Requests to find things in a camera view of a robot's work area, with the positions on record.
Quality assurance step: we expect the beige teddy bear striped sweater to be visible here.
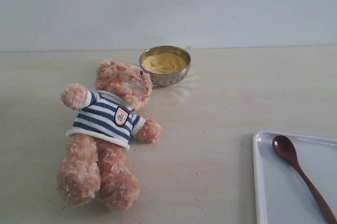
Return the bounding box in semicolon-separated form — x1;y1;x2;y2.
57;60;161;210

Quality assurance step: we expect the dark red wooden spoon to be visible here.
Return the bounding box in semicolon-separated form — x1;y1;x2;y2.
272;135;336;224

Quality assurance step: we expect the steel bowl of yellow grain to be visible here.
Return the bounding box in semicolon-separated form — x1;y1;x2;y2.
139;45;192;87

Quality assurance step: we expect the white rectangular tray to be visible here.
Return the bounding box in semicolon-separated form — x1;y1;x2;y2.
252;130;336;223

